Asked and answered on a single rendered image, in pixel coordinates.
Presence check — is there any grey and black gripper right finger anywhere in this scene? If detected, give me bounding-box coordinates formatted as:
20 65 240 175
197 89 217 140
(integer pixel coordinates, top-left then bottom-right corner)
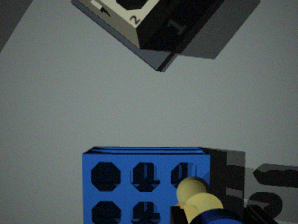
243 205 278 224

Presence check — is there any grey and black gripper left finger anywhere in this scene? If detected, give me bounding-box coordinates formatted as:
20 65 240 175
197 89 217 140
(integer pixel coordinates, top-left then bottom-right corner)
170 206 188 224

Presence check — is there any blue tube rack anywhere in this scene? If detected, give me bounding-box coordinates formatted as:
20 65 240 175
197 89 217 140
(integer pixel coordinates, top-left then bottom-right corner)
82 146 210 224

